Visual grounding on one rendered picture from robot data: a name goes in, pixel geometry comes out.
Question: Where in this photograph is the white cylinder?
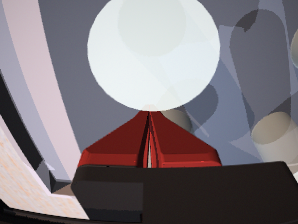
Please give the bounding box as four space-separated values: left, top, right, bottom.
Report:
87 0 220 111
148 109 196 168
251 112 298 182
290 29 298 68

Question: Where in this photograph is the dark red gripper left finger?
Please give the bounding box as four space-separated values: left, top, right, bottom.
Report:
77 110 150 168

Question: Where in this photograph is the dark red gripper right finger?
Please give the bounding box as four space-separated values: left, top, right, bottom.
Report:
150 111 222 168

